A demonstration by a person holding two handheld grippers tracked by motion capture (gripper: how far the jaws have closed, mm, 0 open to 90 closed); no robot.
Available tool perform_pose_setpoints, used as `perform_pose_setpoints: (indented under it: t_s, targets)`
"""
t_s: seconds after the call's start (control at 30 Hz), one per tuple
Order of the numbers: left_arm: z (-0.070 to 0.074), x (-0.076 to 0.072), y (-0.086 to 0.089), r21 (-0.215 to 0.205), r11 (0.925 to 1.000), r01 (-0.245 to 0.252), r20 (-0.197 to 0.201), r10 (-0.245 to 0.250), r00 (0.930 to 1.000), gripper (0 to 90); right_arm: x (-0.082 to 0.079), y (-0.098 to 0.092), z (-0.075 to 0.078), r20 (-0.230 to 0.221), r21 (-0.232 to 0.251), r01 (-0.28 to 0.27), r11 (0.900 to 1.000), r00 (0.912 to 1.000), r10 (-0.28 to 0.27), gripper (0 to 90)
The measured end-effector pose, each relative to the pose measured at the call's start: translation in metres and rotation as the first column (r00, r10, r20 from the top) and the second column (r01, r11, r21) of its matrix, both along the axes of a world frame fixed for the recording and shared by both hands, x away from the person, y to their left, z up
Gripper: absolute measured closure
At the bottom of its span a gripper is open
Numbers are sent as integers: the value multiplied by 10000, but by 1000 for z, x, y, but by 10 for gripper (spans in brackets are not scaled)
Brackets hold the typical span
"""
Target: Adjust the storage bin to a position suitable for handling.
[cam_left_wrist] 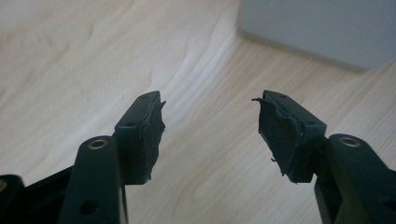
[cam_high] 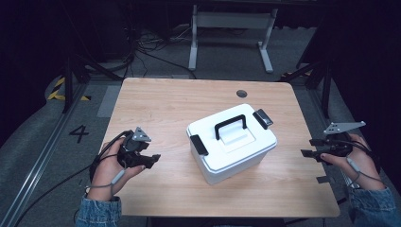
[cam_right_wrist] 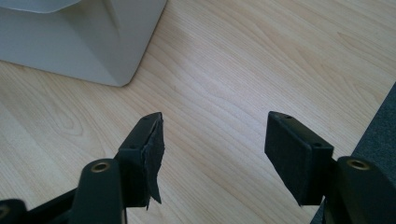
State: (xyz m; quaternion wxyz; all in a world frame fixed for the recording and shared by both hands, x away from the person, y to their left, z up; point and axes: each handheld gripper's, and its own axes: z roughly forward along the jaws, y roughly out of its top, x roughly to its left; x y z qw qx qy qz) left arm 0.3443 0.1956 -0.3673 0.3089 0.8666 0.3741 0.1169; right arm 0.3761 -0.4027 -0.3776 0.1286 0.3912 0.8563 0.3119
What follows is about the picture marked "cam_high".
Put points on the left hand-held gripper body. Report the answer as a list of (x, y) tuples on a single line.
[(132, 151)]

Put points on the white metal stand frame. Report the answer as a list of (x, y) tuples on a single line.
[(233, 20)]

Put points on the person's right hand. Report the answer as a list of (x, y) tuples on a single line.
[(362, 170)]

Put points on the metal floor rail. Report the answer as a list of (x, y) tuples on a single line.
[(44, 148)]

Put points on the black tape piece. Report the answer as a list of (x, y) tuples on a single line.
[(323, 179)]

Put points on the person's left hand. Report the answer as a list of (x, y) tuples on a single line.
[(105, 170)]

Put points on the yellow black floor tape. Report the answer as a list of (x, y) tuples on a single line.
[(58, 93)]

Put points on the black tripod stand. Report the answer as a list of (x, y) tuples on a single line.
[(321, 75), (71, 78)]

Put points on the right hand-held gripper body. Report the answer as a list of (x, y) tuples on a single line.
[(339, 146)]

